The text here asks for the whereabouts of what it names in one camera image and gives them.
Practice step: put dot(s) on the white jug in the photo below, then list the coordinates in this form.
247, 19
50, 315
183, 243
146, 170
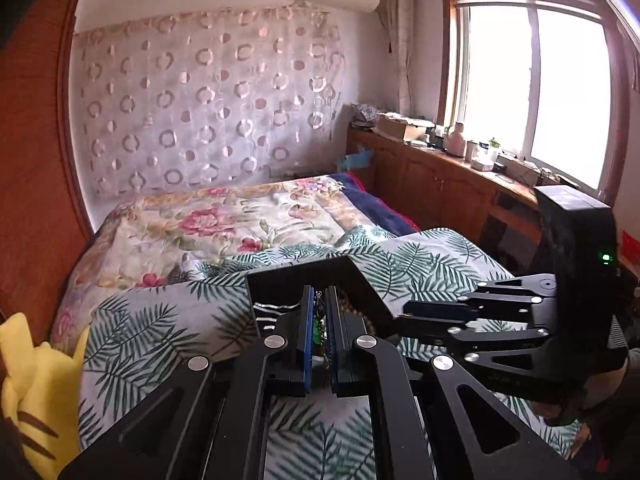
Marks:
455, 141

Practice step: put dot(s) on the red paper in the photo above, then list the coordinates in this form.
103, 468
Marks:
630, 245

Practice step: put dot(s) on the cardboard box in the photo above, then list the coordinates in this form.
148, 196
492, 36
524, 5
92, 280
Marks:
400, 127

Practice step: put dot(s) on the green-capped bottle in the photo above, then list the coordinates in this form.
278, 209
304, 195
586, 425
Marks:
493, 150

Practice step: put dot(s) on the blue blanket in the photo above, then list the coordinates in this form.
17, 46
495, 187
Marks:
380, 210

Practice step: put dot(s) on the patterned bag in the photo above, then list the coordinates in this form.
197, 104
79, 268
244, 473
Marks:
365, 115

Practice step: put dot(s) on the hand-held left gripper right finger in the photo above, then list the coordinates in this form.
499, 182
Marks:
334, 340

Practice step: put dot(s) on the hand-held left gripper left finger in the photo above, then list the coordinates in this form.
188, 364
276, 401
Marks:
307, 340

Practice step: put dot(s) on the small white container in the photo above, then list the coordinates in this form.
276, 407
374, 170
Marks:
472, 151

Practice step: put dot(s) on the person's right forearm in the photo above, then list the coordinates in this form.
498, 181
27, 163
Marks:
607, 385

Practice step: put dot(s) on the white box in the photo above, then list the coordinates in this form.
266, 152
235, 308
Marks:
482, 165

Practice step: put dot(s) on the black jewelry box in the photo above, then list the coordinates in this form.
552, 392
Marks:
280, 285

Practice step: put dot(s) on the yellow plush toy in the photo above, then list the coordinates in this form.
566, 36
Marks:
35, 390

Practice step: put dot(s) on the blue paper cutout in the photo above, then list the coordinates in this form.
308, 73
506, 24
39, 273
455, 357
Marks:
356, 159

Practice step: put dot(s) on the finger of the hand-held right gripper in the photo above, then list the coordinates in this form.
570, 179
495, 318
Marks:
480, 350
450, 310

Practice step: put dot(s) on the window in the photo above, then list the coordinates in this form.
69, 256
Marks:
530, 85

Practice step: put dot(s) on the floral blanket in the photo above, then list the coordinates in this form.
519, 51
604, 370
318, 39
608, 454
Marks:
210, 230

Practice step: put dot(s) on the leaf-print blanket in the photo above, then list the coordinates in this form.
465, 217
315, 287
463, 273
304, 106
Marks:
165, 320

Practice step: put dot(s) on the circle-pattern curtain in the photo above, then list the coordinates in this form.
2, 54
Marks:
200, 100

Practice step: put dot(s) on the white window curtain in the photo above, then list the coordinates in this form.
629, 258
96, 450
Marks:
399, 40

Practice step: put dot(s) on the wooden cabinet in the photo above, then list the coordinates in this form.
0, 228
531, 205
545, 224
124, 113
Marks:
430, 185

